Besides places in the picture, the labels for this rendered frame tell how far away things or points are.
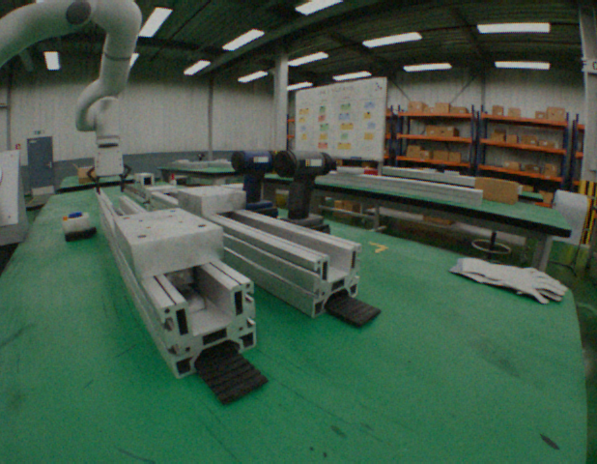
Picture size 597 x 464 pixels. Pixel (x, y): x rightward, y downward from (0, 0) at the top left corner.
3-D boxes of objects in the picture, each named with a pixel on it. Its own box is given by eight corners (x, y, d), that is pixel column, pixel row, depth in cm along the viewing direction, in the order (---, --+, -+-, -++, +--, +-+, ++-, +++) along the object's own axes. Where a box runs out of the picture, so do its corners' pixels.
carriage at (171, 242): (119, 259, 38) (113, 217, 37) (182, 246, 46) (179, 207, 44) (141, 303, 27) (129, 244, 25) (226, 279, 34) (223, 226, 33)
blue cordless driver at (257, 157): (229, 224, 84) (228, 151, 78) (279, 216, 97) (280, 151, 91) (243, 229, 78) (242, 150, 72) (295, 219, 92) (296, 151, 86)
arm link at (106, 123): (94, 136, 73) (121, 134, 79) (95, 97, 70) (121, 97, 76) (93, 138, 79) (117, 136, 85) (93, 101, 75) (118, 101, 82)
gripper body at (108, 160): (120, 142, 86) (122, 173, 89) (93, 144, 79) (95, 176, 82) (123, 141, 81) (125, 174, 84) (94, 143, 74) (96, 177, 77)
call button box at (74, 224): (66, 235, 67) (63, 215, 65) (96, 230, 73) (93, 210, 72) (65, 242, 61) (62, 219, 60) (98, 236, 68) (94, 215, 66)
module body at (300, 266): (153, 216, 93) (151, 192, 91) (178, 212, 100) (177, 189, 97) (312, 318, 37) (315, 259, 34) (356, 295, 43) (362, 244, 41)
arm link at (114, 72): (78, 57, 51) (75, 138, 72) (134, 59, 61) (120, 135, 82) (80, 42, 53) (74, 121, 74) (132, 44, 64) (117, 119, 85)
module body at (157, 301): (100, 224, 81) (98, 199, 78) (128, 219, 87) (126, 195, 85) (176, 379, 24) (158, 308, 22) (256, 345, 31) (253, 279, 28)
